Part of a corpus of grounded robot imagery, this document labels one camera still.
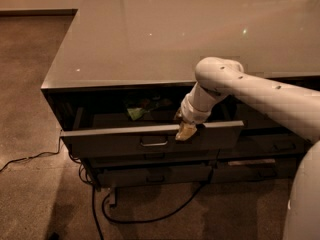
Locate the thin black floor cable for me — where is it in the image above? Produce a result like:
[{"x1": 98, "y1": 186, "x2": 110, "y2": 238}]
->
[{"x1": 0, "y1": 129, "x2": 64, "y2": 173}]

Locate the dark wall baseboard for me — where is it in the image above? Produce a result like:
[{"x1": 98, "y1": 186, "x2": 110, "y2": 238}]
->
[{"x1": 0, "y1": 9, "x2": 78, "y2": 17}]

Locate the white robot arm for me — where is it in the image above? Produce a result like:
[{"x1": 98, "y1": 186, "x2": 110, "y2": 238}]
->
[{"x1": 176, "y1": 57, "x2": 320, "y2": 240}]

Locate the green snack bag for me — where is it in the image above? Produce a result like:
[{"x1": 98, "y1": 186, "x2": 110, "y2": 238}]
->
[{"x1": 125, "y1": 98, "x2": 173, "y2": 122}]

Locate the thick black floor cable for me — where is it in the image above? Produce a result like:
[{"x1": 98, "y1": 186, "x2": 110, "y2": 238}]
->
[{"x1": 91, "y1": 182, "x2": 208, "y2": 240}]

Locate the grey cabinet with glossy top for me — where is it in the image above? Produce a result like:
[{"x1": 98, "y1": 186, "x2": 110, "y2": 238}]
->
[{"x1": 42, "y1": 0, "x2": 320, "y2": 187}]

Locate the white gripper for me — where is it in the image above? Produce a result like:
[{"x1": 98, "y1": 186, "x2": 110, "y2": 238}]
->
[{"x1": 174, "y1": 94, "x2": 210, "y2": 141}]

